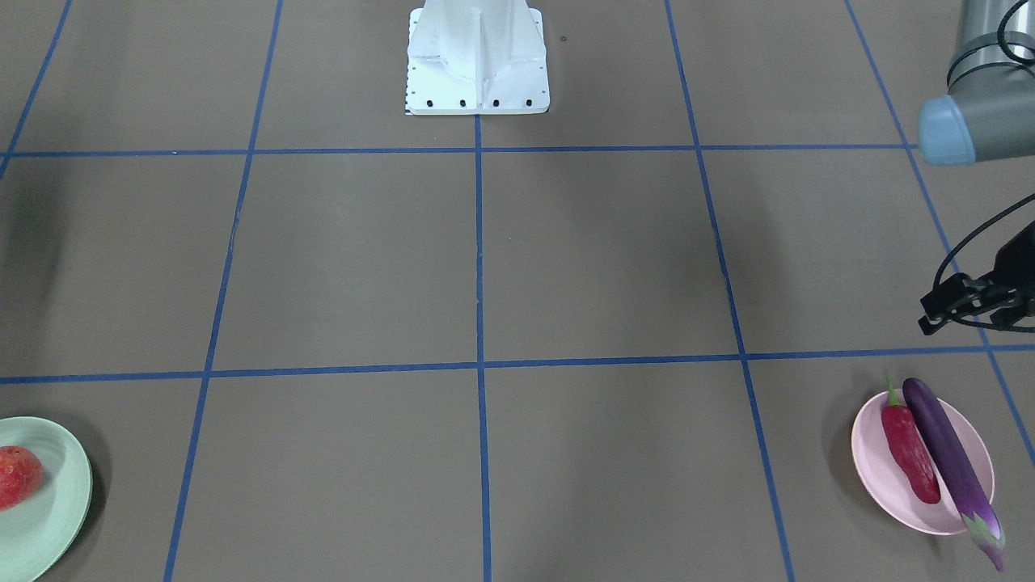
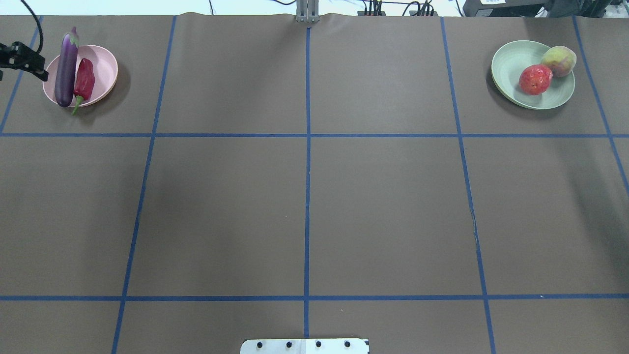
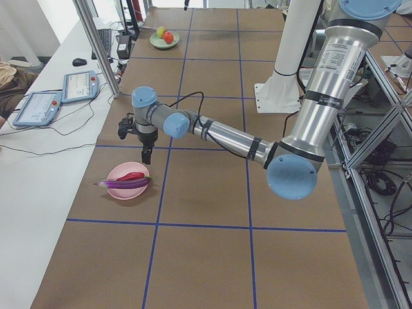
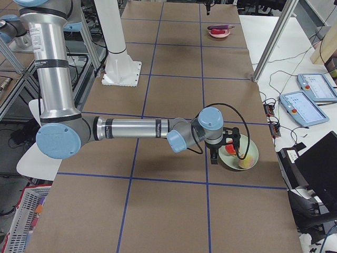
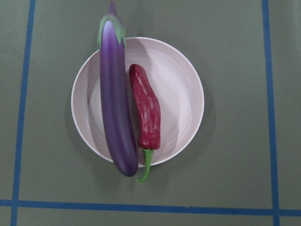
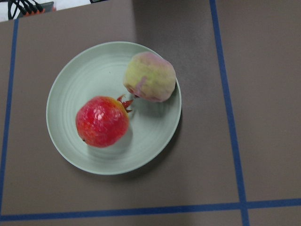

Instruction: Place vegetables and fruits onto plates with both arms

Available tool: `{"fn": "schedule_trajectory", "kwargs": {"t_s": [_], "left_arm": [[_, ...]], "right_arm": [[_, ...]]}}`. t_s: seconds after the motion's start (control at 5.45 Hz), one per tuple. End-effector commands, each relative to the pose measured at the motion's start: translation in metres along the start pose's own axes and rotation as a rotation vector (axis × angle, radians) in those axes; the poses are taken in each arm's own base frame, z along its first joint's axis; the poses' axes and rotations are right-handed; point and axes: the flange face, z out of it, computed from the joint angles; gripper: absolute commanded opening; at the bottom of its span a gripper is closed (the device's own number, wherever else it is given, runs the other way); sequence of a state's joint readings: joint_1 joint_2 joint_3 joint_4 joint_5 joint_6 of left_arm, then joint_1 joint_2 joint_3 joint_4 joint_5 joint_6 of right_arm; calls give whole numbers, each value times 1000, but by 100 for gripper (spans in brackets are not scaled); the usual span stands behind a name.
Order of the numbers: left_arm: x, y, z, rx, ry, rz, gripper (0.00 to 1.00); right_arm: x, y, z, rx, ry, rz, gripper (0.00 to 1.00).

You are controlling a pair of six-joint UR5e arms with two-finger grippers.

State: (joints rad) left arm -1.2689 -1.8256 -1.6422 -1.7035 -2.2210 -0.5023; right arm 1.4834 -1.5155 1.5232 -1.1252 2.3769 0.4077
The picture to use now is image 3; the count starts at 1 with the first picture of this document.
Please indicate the red toy pomegranate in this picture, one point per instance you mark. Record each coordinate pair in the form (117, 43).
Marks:
(168, 37)

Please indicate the green plate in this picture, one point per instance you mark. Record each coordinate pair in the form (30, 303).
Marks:
(160, 43)

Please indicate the purple toy eggplant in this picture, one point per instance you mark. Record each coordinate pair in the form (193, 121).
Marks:
(126, 184)

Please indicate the brown table mat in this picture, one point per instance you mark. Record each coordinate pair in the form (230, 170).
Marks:
(208, 232)

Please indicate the teach pendant near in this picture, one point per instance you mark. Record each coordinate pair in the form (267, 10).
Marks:
(39, 109)

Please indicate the aluminium frame post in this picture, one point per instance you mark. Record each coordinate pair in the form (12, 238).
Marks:
(89, 27)

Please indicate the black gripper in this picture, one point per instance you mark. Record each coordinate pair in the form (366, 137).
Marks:
(147, 138)

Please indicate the pink green toy peach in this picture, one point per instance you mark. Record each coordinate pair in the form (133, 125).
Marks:
(160, 31)

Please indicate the teach pendant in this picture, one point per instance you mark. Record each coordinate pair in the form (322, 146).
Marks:
(39, 109)
(79, 86)

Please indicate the pink plate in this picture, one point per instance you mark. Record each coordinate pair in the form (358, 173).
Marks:
(122, 170)

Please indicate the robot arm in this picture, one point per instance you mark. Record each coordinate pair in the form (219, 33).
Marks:
(292, 163)

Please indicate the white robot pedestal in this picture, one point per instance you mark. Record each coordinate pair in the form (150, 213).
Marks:
(280, 93)

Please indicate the teach pendant far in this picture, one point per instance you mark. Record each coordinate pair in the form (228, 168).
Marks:
(79, 86)

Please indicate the black computer mouse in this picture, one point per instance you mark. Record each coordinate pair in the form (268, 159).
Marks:
(79, 62)

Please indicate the black power adapter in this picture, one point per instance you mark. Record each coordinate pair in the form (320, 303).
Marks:
(124, 47)

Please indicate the red toy chili pepper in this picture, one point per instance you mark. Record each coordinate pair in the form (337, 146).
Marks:
(131, 176)

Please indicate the black keyboard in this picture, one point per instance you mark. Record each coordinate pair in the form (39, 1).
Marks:
(106, 40)

